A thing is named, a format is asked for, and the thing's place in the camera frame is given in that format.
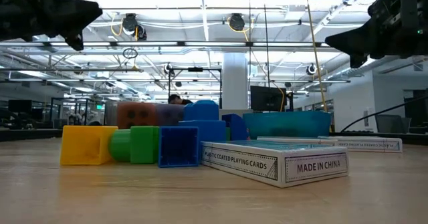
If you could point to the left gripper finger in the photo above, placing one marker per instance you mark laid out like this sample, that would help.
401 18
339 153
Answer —
77 41
67 15

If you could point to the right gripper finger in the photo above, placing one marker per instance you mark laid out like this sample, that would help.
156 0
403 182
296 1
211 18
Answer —
356 61
357 40

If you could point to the blue-backed playing card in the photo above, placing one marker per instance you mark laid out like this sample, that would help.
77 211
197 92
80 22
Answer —
368 145

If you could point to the orange foam die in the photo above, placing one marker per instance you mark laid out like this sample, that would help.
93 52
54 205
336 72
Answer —
137 115

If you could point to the white card deck box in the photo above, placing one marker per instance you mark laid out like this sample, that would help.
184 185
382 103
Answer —
294 138

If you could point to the large yellow toy block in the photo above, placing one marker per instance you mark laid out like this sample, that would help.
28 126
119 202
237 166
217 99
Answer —
83 145

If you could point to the purple foam die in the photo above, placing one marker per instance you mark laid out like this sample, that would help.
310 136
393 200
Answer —
168 114

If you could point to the large green toy block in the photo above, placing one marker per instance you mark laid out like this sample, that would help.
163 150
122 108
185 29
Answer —
143 143

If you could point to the small blue arched block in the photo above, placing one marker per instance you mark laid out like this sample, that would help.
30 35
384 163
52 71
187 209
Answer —
235 127

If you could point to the large blue studded block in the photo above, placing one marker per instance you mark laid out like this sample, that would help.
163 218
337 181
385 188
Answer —
204 112

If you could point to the blue hollow toy block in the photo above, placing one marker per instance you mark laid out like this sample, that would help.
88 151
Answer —
179 147

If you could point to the small green toy block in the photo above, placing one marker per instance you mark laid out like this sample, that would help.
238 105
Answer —
228 134

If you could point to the small black ceiling reel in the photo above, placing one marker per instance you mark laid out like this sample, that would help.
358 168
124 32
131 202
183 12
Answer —
311 69
168 69

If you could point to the grey mesh office chair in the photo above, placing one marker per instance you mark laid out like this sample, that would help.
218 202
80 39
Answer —
388 121

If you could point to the black background cabinet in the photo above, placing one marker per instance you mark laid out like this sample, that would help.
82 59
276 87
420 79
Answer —
418 110

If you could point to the black background screen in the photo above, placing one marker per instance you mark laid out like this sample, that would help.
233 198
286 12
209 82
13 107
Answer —
20 106

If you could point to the teal plastic bin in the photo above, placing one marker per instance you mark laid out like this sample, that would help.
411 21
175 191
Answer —
287 125

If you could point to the black background monitor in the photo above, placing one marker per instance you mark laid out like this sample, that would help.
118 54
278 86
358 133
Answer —
267 98

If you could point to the person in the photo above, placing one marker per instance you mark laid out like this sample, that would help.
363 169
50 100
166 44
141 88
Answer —
175 99

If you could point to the white building column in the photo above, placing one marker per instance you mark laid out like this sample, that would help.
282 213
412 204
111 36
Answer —
235 80

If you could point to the light grey plastic bin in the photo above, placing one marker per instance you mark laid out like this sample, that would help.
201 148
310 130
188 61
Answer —
239 111

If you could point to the black aluminium table frame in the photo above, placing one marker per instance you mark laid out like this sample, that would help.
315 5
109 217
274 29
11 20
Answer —
30 134

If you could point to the black background station frame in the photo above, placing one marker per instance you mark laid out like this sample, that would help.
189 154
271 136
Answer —
195 69

